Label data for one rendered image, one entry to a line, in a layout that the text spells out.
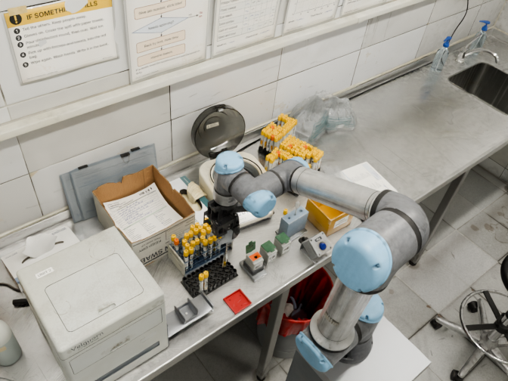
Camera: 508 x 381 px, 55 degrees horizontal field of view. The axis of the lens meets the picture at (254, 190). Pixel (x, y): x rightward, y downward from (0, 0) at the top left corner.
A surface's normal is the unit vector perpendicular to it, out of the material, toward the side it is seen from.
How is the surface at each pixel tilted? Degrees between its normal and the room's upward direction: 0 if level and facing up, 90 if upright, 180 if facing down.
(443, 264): 0
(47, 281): 0
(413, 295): 0
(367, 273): 83
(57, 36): 90
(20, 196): 90
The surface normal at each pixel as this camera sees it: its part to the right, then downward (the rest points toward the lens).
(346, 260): -0.73, 0.34
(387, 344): 0.08, -0.69
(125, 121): 0.62, 0.60
